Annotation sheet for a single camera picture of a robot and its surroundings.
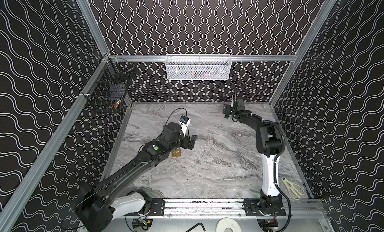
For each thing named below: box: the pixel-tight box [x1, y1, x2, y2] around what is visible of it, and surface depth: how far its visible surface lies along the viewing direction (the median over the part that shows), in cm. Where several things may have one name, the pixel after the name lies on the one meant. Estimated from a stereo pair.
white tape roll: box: [216, 217, 242, 232], surface depth 71 cm
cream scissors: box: [281, 176, 305, 200], surface depth 81 cm
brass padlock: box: [171, 148, 181, 157], surface depth 94 cm
